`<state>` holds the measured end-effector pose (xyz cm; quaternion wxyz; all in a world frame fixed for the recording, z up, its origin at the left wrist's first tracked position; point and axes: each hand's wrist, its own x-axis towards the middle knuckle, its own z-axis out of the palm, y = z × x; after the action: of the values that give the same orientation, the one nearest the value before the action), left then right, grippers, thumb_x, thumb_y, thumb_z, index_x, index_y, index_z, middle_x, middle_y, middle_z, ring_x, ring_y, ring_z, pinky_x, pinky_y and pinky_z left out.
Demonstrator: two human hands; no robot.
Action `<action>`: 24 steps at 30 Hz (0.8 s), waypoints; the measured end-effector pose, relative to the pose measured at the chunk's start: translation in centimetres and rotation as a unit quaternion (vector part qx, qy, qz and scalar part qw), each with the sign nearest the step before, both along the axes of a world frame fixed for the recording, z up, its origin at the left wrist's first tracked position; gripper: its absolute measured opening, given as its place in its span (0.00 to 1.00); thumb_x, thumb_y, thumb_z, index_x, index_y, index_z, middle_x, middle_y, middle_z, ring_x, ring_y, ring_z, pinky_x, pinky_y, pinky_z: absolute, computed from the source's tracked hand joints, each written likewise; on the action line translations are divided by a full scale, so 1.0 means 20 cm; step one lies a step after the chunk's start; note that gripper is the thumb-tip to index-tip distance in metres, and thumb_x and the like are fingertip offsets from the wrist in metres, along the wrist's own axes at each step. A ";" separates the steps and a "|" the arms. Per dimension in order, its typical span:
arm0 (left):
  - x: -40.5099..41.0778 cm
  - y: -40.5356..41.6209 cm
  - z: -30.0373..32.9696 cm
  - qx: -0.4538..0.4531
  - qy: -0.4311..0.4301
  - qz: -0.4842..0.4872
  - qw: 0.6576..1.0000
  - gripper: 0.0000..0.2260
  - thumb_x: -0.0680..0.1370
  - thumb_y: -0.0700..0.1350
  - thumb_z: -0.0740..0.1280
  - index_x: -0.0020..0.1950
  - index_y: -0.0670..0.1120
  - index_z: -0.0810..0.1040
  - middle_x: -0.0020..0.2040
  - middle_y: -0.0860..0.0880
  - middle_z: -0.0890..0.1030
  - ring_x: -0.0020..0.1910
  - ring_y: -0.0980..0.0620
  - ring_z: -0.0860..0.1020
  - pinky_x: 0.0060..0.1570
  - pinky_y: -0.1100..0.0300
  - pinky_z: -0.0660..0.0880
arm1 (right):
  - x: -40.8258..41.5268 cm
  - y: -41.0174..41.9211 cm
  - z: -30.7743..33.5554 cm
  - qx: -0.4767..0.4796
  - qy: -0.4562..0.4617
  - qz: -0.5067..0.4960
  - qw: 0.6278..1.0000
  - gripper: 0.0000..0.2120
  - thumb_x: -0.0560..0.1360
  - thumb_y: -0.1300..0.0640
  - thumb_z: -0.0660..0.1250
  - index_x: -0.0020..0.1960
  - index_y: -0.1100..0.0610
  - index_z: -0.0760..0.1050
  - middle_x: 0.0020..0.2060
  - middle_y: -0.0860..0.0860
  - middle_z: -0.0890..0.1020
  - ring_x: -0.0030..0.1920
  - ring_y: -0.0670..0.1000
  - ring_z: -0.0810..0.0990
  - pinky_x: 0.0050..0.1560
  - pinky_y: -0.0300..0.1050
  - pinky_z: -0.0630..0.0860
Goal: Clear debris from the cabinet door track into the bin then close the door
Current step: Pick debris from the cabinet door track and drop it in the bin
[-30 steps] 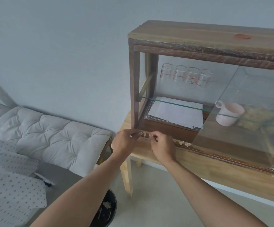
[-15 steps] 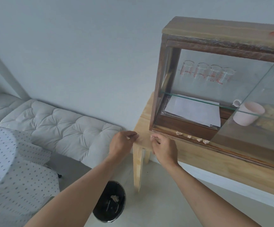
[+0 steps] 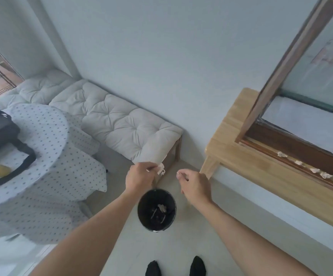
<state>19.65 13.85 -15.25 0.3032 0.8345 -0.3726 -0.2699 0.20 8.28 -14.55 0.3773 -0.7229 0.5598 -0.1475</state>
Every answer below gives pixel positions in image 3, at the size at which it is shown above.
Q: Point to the person's left hand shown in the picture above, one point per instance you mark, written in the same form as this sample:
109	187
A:
138	177

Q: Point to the person's right hand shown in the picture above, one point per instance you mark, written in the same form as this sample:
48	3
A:
195	187

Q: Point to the person's left fingers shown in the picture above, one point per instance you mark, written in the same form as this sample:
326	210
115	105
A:
151	166

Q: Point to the person's right fingers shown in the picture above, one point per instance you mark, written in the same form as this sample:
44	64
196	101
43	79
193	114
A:
184	174

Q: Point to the person's left forearm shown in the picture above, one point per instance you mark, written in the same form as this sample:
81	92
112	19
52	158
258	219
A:
91	235

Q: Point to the person's right forearm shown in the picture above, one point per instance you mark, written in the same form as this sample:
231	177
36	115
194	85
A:
247	241

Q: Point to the white paper scrap in bin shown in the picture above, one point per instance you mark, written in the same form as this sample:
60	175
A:
162	208

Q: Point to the black round trash bin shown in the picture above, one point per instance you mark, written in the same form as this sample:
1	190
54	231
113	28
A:
157	219

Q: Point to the long white tufted cushion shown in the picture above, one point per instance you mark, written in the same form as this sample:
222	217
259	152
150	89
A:
117	120

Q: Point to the light wooden table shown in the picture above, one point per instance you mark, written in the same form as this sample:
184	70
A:
258	169

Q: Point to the person's right black sock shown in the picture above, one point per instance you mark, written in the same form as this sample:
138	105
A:
198	266

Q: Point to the person's black sock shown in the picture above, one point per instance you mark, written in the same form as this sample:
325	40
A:
153	269
198	266

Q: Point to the white polka dot tablecloth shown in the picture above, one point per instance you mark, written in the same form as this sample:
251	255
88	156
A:
54	172

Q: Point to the person's left black sock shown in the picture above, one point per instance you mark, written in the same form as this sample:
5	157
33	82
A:
153	269

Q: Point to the small white paper scrap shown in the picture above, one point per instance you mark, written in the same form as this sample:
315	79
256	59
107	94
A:
282	154
299	162
315	170
326	175

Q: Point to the dark wooden framed glass panel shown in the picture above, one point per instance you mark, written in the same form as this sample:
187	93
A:
295	140

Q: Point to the short white tufted cushion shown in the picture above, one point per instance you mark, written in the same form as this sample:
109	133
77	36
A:
44	86

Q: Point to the wooden bench frame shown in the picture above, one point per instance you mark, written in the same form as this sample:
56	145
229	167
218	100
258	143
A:
177	150

